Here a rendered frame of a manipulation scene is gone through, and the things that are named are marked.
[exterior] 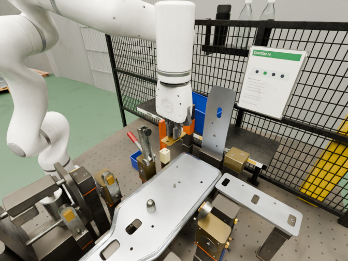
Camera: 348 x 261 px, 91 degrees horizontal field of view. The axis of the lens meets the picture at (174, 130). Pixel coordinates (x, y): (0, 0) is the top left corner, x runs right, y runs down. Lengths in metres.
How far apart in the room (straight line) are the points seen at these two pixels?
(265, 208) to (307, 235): 0.44
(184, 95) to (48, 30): 0.45
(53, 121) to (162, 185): 0.53
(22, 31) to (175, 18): 0.42
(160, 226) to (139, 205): 0.11
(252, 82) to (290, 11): 1.78
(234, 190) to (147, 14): 0.65
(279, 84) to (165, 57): 0.63
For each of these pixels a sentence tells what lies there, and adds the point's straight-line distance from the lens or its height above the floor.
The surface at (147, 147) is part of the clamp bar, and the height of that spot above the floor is 1.12.
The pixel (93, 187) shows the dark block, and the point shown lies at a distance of 0.69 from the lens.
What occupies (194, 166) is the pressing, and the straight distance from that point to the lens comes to 0.79.
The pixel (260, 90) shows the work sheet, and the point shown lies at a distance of 0.95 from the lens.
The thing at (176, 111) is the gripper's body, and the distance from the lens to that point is 0.44.
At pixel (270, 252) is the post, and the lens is 0.92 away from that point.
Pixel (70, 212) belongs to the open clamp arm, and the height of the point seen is 1.09.
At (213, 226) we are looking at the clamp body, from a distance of 0.60.
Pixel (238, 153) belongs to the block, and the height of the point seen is 1.06.
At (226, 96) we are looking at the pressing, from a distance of 0.70.
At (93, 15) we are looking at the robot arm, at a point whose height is 1.57.
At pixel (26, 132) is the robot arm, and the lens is 0.81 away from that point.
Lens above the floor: 1.57
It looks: 34 degrees down
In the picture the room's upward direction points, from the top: straight up
